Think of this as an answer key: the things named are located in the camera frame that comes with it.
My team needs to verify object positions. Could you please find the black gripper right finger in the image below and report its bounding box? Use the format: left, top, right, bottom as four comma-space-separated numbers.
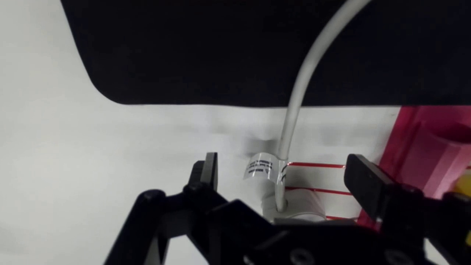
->
341, 152, 400, 224

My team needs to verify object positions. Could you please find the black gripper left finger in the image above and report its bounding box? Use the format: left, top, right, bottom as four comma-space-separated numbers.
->
184, 152, 221, 199

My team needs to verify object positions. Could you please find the white extension cable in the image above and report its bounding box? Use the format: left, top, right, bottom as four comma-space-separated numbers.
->
241, 0, 374, 224

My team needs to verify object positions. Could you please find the black mat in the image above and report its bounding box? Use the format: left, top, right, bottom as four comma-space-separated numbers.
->
59, 0, 471, 107

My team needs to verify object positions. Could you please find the pink box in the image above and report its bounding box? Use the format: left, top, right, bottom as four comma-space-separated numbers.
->
356, 104, 471, 232

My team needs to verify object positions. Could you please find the yellow cube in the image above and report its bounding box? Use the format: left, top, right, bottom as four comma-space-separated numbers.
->
450, 166, 471, 199

